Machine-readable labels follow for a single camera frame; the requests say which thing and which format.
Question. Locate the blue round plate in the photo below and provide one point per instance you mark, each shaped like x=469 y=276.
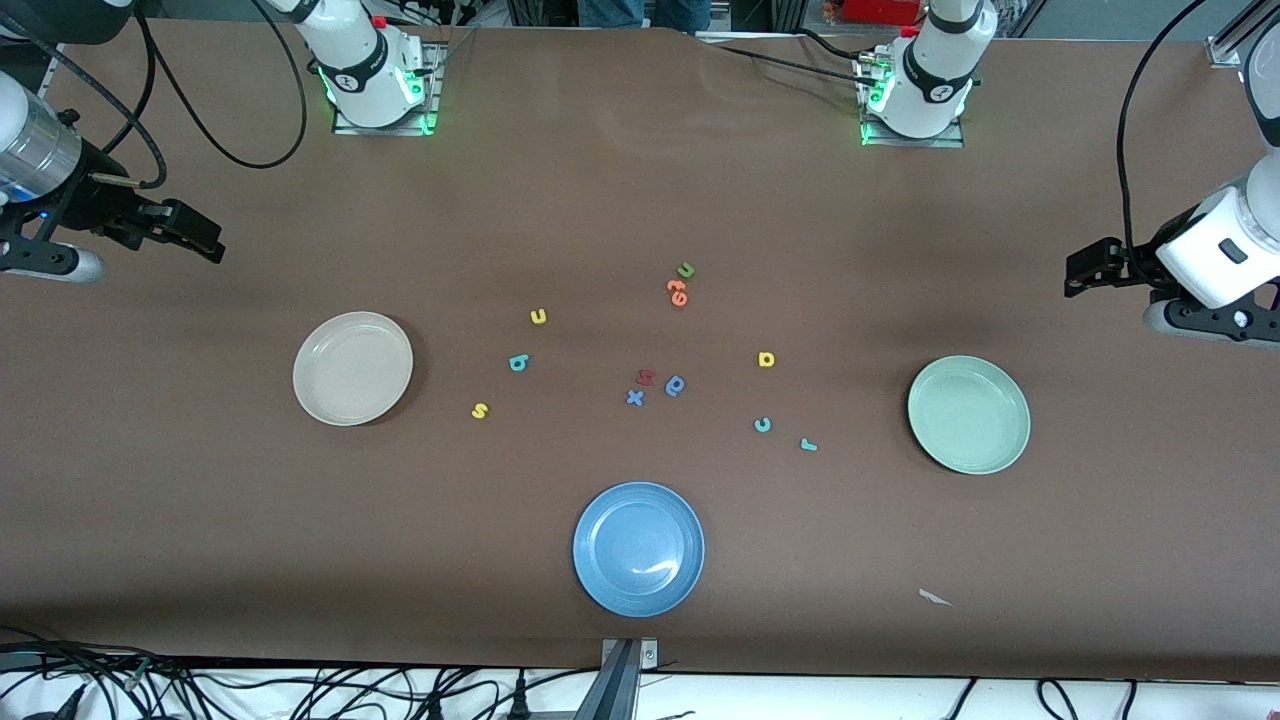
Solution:
x=640 y=550

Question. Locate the black power plug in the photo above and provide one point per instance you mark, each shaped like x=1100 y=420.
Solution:
x=435 y=706
x=520 y=700

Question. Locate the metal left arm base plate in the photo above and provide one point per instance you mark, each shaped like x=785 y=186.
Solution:
x=915 y=143

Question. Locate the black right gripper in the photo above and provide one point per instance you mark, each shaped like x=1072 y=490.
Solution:
x=92 y=201

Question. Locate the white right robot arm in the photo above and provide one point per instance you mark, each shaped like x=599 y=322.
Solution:
x=365 y=60

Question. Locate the red box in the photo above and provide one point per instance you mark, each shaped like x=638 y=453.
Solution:
x=880 y=10

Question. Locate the blue foam letter a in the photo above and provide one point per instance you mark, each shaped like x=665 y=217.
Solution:
x=678 y=389

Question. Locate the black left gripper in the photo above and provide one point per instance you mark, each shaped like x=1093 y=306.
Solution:
x=1133 y=263

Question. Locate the brown table mat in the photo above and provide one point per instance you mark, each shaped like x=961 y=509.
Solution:
x=600 y=200

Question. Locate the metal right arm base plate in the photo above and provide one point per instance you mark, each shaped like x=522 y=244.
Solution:
x=385 y=129

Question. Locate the aluminium frame profile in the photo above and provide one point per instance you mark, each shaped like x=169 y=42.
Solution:
x=1225 y=50

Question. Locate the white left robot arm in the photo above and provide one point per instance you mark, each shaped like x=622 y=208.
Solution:
x=935 y=70

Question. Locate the white paper scrap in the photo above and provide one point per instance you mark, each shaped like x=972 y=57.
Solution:
x=935 y=598

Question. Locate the grey metal camera bracket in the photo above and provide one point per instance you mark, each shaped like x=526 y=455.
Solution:
x=628 y=655

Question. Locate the person legs in jeans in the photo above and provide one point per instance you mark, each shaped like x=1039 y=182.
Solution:
x=645 y=12

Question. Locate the green round plate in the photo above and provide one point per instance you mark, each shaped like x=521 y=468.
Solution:
x=968 y=415

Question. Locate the beige round plate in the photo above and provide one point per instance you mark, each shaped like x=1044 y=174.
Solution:
x=350 y=370

